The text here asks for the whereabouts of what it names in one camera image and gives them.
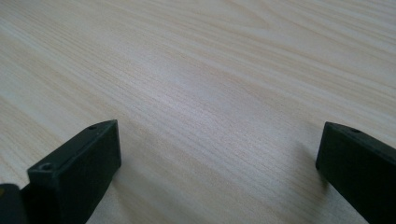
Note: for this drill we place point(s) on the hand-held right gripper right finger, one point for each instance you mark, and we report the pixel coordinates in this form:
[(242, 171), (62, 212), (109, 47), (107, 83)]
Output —
[(361, 168)]

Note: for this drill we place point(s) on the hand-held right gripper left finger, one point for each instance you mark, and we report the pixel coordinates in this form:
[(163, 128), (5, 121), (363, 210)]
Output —
[(74, 174)]

